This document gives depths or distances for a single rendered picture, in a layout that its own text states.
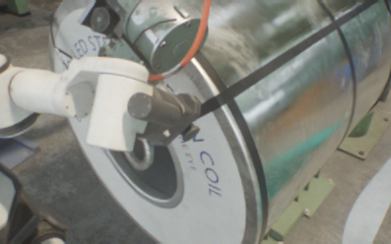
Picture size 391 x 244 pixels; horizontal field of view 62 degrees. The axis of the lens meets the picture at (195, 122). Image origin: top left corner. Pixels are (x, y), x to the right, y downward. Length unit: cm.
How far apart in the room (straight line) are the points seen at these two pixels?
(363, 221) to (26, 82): 56
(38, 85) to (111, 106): 16
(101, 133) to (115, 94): 5
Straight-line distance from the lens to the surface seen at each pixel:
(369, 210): 55
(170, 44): 65
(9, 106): 62
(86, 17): 85
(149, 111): 40
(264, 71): 97
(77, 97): 52
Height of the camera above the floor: 161
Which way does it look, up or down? 36 degrees down
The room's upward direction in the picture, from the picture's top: 2 degrees counter-clockwise
